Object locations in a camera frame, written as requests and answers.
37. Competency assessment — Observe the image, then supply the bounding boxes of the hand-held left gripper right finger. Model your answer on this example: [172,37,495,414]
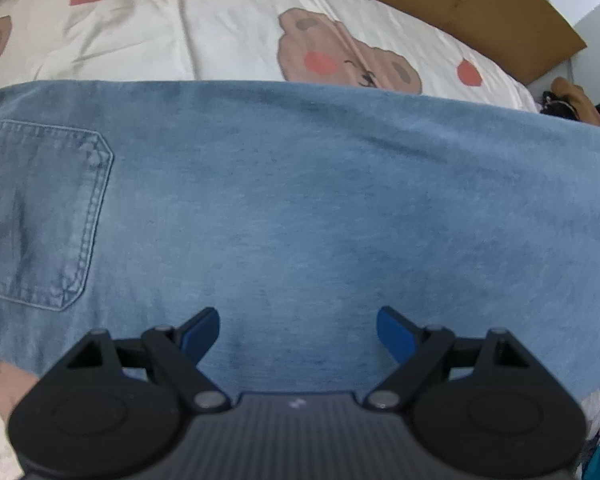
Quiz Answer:
[363,306,537,411]

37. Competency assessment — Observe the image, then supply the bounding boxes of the blue denim jeans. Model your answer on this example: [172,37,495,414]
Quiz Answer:
[0,79,600,397]

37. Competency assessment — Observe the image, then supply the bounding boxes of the cream printed bed sheet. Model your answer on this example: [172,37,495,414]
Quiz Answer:
[0,0,542,480]

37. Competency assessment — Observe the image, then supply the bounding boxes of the brown jacket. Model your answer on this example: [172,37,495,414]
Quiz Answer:
[550,76,600,128]

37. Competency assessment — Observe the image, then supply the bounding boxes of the brown cardboard box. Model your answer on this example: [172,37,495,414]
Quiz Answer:
[182,0,588,87]

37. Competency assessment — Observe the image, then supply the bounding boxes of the black garment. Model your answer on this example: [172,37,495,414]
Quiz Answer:
[539,90,577,117]

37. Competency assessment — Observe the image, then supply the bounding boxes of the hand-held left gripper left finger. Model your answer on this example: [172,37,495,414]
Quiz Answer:
[65,306,231,411]

